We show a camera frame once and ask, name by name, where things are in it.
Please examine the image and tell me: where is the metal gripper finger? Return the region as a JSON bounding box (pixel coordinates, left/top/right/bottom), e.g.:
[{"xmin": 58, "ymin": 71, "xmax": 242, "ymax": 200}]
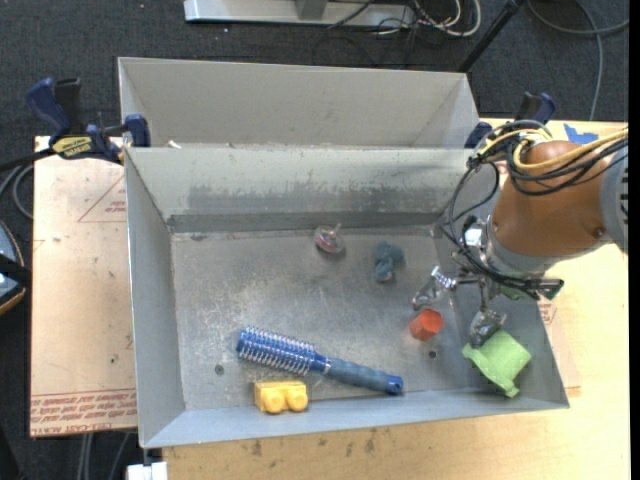
[
  {"xmin": 469, "ymin": 309, "xmax": 508, "ymax": 348},
  {"xmin": 410, "ymin": 265, "xmax": 458, "ymax": 311}
]

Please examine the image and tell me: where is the green plastic block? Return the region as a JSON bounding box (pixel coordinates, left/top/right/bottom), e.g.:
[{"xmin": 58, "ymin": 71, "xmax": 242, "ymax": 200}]
[{"xmin": 460, "ymin": 328, "xmax": 533, "ymax": 399}]

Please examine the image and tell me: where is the red hexagonal block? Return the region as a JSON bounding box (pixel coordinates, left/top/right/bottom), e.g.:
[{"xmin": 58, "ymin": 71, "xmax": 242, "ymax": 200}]
[{"xmin": 408, "ymin": 308, "xmax": 446, "ymax": 342}]

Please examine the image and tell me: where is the blue-grey toy figure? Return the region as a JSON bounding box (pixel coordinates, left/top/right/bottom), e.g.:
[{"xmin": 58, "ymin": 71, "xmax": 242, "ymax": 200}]
[{"xmin": 373, "ymin": 240, "xmax": 406, "ymax": 284}]

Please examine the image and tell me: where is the clear pink spinning top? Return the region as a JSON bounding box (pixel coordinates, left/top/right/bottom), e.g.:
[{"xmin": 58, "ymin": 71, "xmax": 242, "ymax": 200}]
[{"xmin": 313, "ymin": 222, "xmax": 348, "ymax": 257}]

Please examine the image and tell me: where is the grey metal bin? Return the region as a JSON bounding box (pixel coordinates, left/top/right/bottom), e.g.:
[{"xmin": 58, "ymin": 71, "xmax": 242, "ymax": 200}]
[{"xmin": 117, "ymin": 56, "xmax": 571, "ymax": 450}]

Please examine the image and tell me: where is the blue hairbrush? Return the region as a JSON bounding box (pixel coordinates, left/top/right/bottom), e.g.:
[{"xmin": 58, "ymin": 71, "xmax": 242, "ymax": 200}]
[{"xmin": 235, "ymin": 325, "xmax": 405, "ymax": 397}]

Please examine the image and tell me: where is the yellow toy brick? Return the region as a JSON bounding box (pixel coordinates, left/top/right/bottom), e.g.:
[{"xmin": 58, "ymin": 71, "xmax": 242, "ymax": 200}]
[{"xmin": 253, "ymin": 379, "xmax": 310, "ymax": 415}]

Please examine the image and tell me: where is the brown cardboard board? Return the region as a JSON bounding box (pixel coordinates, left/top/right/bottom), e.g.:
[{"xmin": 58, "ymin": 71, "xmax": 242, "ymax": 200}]
[{"xmin": 29, "ymin": 135, "xmax": 584, "ymax": 439}]

